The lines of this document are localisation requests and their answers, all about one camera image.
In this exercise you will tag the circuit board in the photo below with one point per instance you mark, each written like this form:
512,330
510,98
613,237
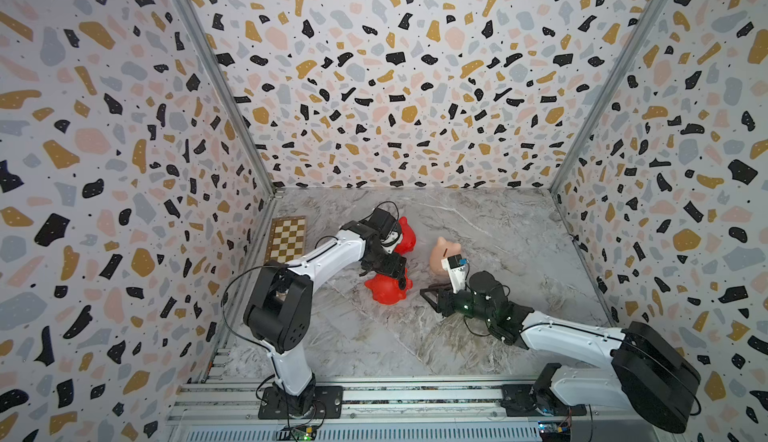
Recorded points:
297,434
554,432

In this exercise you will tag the aluminium corner post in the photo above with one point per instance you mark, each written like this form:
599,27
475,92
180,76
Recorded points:
604,95
207,57

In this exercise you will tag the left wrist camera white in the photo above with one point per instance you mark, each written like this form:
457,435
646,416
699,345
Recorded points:
393,238

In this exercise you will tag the right aluminium corner post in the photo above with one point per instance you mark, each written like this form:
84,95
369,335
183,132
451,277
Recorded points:
604,95

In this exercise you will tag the red piggy bank front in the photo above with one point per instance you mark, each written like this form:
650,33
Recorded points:
388,291

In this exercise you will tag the wooden chessboard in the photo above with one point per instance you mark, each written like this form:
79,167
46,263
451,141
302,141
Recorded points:
286,239

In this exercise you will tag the left aluminium corner post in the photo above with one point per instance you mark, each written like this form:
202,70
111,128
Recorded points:
207,57

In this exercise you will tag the left circuit board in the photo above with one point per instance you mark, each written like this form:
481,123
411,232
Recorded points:
297,434

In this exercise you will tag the pink piggy bank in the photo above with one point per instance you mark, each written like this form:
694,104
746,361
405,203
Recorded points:
443,249

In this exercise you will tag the red piggy bank back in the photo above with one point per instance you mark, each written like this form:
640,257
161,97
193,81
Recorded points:
408,237

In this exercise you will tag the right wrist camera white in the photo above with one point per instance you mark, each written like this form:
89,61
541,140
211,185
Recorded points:
457,268

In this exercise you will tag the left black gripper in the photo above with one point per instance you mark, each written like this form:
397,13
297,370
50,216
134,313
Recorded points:
397,267

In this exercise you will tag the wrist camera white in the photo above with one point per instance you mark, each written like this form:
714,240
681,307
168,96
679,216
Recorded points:
457,268
393,238

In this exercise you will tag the right circuit board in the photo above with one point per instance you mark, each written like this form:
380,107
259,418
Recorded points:
554,432

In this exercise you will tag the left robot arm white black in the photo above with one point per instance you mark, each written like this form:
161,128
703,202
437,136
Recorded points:
278,310

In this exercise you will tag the red piggy bank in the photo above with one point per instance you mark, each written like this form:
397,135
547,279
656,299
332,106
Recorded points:
388,291
408,237

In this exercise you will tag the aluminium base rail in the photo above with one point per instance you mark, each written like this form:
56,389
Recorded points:
429,408

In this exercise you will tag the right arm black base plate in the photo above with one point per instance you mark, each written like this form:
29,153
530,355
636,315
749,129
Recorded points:
525,400

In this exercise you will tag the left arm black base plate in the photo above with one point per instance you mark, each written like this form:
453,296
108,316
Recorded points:
317,402

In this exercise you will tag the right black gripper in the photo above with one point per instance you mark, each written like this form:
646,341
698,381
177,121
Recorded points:
444,300

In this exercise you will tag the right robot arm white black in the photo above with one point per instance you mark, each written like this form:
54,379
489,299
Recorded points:
631,368

